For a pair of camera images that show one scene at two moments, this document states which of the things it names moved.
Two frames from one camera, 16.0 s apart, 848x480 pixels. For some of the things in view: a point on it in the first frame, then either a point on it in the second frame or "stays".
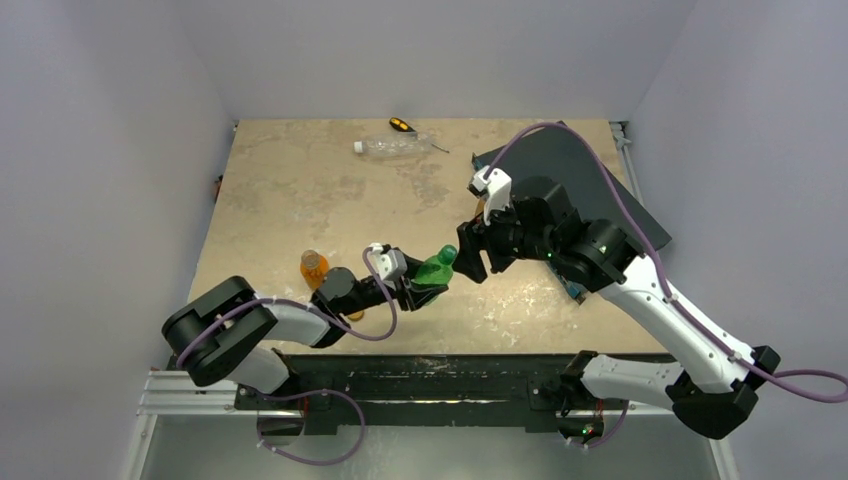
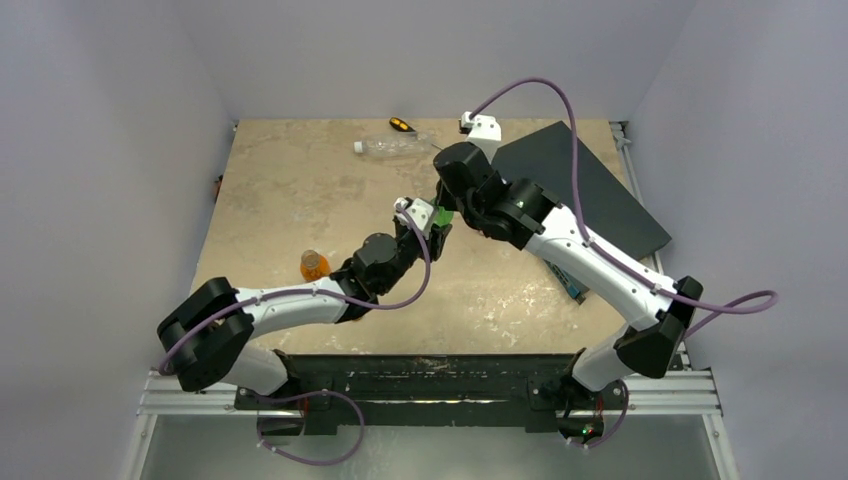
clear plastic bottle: (407, 145) stays
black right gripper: (490, 244) -> (452, 201)
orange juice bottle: (314, 267) stays
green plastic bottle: (437, 269) -> (443, 217)
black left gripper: (411, 293) -> (434, 240)
